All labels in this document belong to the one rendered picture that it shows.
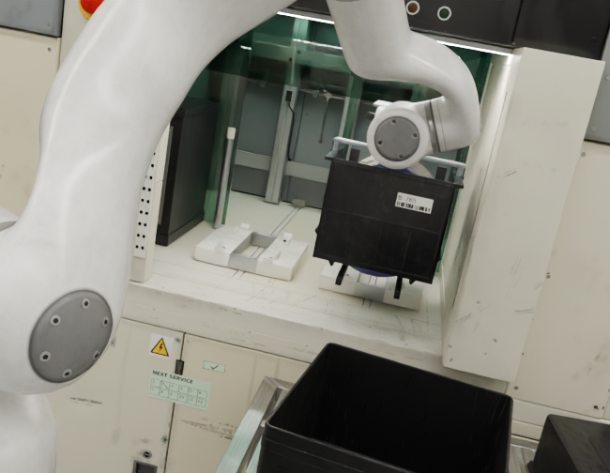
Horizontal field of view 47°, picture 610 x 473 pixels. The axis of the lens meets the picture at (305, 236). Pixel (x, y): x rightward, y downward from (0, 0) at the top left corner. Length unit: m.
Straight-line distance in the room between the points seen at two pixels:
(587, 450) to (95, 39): 0.88
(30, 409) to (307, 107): 1.59
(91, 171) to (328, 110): 1.59
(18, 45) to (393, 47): 0.73
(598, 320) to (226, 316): 0.64
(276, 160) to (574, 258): 1.08
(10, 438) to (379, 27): 0.58
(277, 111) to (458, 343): 1.12
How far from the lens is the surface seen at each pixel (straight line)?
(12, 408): 0.65
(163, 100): 0.60
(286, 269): 1.47
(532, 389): 1.32
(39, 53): 1.36
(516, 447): 1.31
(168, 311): 1.35
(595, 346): 1.30
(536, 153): 1.15
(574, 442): 1.16
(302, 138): 2.12
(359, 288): 1.46
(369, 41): 0.88
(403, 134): 0.97
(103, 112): 0.58
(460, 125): 0.99
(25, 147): 1.39
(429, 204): 1.20
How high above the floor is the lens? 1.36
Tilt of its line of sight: 16 degrees down
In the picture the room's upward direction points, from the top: 11 degrees clockwise
